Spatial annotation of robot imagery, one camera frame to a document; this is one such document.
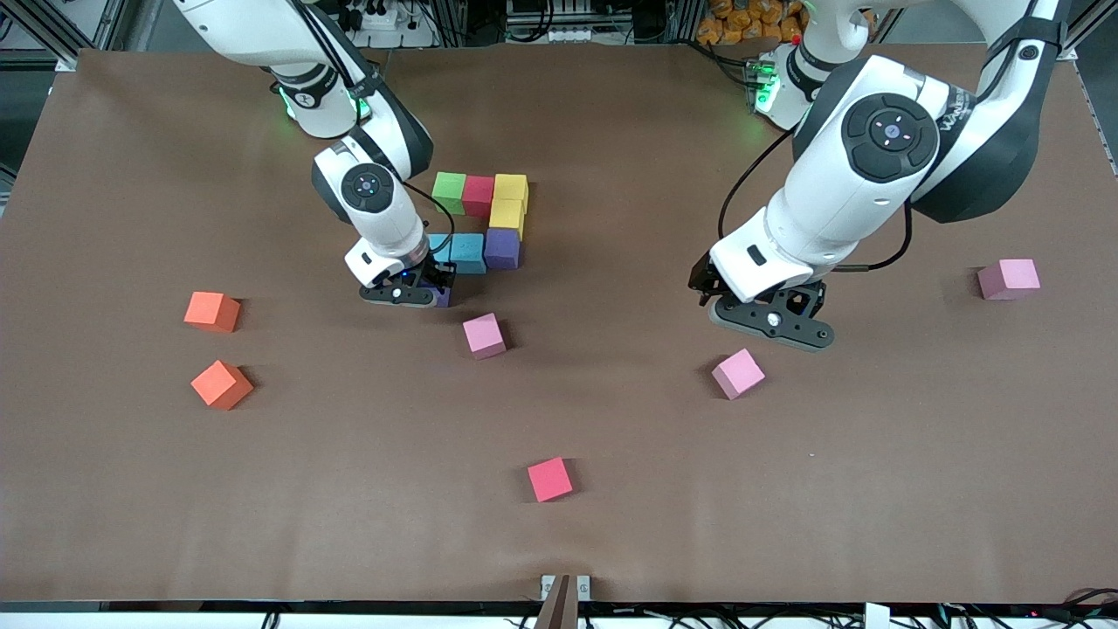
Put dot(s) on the purple foam cube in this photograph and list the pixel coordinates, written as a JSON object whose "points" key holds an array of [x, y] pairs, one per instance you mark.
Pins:
{"points": [[502, 249], [444, 300]]}

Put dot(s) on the blue foam cube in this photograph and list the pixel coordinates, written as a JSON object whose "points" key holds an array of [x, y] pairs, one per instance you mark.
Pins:
{"points": [[439, 246], [470, 253]]}

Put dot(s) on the pink foam cube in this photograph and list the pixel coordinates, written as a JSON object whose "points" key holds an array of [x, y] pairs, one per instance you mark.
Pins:
{"points": [[738, 373], [484, 335], [1009, 279]]}

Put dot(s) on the green foam cube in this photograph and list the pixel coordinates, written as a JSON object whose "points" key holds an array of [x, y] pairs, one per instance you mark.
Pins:
{"points": [[450, 193]]}

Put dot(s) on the yellow foam cube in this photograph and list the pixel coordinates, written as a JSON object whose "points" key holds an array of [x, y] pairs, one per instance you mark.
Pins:
{"points": [[512, 187], [508, 217]]}

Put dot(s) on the red foam cube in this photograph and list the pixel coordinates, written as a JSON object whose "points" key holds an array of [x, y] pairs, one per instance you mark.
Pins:
{"points": [[479, 196], [550, 479]]}

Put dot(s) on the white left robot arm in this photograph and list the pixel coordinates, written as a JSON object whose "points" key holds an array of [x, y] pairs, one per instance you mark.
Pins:
{"points": [[830, 210]]}

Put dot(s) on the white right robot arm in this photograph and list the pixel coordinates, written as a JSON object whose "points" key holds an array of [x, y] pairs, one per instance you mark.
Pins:
{"points": [[384, 218]]}

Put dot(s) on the brown table cover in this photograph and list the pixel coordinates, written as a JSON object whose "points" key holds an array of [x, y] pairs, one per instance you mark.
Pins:
{"points": [[611, 480]]}

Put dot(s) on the orange foam cube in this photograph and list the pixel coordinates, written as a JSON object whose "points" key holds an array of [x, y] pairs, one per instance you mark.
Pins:
{"points": [[212, 311], [222, 384]]}

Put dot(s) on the white power strip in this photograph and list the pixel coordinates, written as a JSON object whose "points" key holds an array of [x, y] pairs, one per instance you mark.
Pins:
{"points": [[410, 37]]}

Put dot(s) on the orange snack bag pile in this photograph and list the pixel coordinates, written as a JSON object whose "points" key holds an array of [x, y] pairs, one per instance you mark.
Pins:
{"points": [[742, 22]]}

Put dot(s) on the grey electronics rack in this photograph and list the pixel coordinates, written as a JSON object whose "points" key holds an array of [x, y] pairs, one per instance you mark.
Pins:
{"points": [[568, 35]]}

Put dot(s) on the small white box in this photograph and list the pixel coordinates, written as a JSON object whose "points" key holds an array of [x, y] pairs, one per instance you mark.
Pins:
{"points": [[876, 616]]}

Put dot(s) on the small metal bracket plate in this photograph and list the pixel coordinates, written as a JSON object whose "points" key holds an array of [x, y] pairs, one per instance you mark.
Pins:
{"points": [[585, 587]]}

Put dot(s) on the brown camera pole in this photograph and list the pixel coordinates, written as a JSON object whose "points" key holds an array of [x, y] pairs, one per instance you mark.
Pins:
{"points": [[559, 611]]}

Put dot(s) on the aluminium frame post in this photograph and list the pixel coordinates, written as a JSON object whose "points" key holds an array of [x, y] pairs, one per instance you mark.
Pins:
{"points": [[66, 61], [1087, 22]]}

